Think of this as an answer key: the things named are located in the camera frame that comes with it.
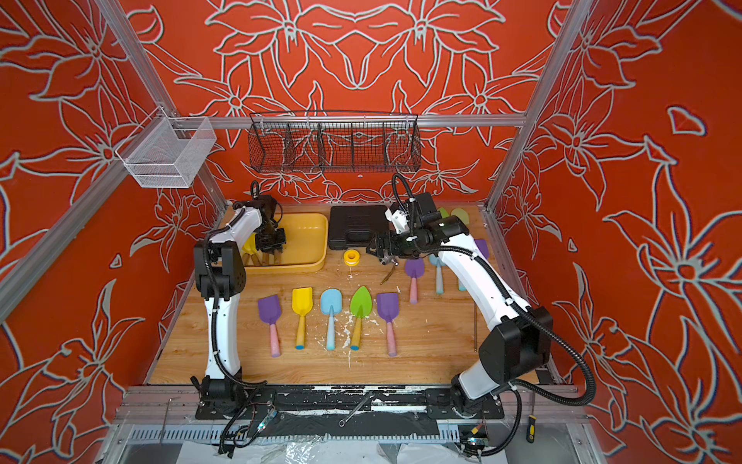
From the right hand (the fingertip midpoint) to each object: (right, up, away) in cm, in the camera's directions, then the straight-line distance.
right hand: (381, 245), depth 77 cm
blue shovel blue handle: (+21, -7, +25) cm, 34 cm away
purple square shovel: (+3, -21, +13) cm, 25 cm away
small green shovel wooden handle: (-6, -20, +14) cm, 25 cm away
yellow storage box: (-26, -3, +23) cm, 35 cm away
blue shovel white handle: (-15, -19, +14) cm, 28 cm away
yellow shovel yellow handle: (-25, -20, +13) cm, 34 cm away
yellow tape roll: (-9, -6, +23) cm, 26 cm away
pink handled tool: (+13, -10, +23) cm, 28 cm away
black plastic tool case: (-9, +6, +33) cm, 35 cm away
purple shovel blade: (-35, -22, +13) cm, 43 cm away
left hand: (-36, -2, +28) cm, 46 cm away
